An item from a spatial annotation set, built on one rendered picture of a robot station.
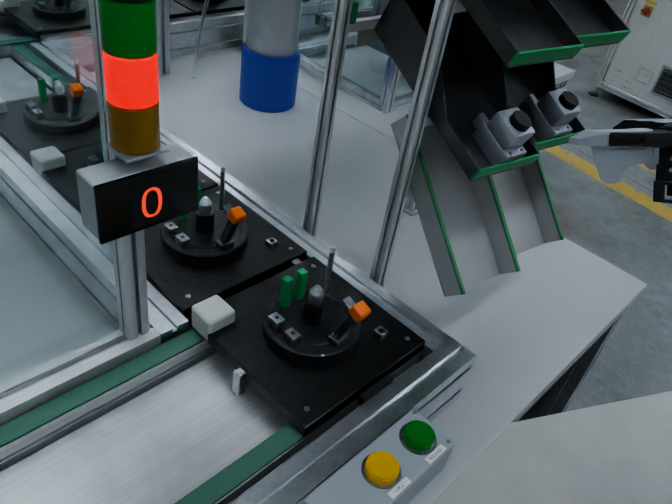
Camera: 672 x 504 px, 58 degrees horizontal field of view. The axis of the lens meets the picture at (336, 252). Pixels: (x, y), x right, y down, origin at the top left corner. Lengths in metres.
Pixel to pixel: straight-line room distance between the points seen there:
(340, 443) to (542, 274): 0.68
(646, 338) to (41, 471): 2.40
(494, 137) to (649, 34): 4.16
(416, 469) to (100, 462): 0.37
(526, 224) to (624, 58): 4.02
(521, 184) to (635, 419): 0.43
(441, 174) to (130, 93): 0.54
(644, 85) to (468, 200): 4.08
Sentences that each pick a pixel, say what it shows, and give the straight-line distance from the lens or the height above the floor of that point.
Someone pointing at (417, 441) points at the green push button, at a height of 0.97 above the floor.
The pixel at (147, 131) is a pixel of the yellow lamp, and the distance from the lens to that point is 0.65.
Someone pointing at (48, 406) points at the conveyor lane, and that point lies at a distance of 0.83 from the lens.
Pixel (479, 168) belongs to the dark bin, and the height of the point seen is 1.21.
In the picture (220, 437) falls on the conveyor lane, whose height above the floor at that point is 0.92.
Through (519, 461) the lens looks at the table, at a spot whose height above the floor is 0.86.
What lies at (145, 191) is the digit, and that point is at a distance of 0.68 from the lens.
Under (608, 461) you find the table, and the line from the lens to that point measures 1.03.
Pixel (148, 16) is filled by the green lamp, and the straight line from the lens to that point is 0.61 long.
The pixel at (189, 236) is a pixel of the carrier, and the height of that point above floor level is 0.99.
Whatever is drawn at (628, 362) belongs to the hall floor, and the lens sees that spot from 2.64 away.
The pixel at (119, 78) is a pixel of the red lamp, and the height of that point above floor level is 1.34.
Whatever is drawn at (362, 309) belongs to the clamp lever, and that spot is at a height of 1.07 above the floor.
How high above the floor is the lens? 1.59
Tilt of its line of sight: 37 degrees down
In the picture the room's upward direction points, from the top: 11 degrees clockwise
